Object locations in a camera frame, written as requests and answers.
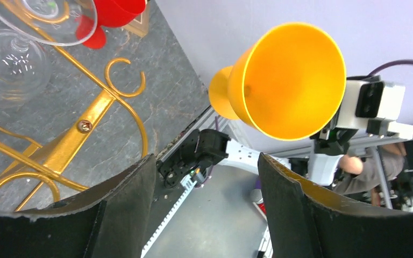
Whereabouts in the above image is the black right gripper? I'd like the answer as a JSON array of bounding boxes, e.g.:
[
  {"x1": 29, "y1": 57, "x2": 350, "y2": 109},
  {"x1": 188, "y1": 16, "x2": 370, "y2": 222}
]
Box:
[{"x1": 310, "y1": 123, "x2": 358, "y2": 156}]

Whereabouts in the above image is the red glitter microphone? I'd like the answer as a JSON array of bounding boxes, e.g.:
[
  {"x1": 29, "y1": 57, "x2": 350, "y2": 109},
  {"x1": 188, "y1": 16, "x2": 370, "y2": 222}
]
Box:
[{"x1": 250, "y1": 188, "x2": 266, "y2": 215}]

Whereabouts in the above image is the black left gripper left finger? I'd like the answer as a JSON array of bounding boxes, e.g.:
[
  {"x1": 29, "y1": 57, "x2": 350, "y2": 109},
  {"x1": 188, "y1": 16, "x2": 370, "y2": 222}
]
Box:
[{"x1": 0, "y1": 154, "x2": 156, "y2": 257}]

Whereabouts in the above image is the orange wine glass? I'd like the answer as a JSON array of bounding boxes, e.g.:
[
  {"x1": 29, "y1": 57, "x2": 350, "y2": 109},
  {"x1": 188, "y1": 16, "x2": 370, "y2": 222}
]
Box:
[{"x1": 208, "y1": 22, "x2": 346, "y2": 141}]

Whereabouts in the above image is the gold wire glass rack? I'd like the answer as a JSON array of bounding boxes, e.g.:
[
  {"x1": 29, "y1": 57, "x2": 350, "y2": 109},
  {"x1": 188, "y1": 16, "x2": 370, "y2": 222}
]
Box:
[{"x1": 0, "y1": 46, "x2": 148, "y2": 201}]

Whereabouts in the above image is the red wine glass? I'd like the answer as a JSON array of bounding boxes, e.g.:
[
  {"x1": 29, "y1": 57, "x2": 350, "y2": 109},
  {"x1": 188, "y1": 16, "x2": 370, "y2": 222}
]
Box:
[{"x1": 75, "y1": 0, "x2": 147, "y2": 49}]

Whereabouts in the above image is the seated person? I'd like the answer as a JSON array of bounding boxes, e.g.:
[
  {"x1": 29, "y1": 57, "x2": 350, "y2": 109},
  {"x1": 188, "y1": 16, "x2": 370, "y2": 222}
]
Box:
[{"x1": 332, "y1": 142, "x2": 407, "y2": 195}]

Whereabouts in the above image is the clear wine glass middle right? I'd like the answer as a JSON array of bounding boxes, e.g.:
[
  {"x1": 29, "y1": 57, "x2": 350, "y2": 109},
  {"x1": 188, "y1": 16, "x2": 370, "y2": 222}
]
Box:
[{"x1": 0, "y1": 1, "x2": 97, "y2": 108}]

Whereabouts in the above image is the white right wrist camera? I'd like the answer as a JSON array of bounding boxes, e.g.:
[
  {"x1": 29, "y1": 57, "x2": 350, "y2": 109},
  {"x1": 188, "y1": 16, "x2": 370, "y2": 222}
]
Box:
[{"x1": 334, "y1": 76, "x2": 413, "y2": 140}]

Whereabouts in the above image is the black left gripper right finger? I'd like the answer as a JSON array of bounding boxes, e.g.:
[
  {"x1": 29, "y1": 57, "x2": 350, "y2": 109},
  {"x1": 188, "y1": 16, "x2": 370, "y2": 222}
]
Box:
[{"x1": 258, "y1": 153, "x2": 413, "y2": 257}]

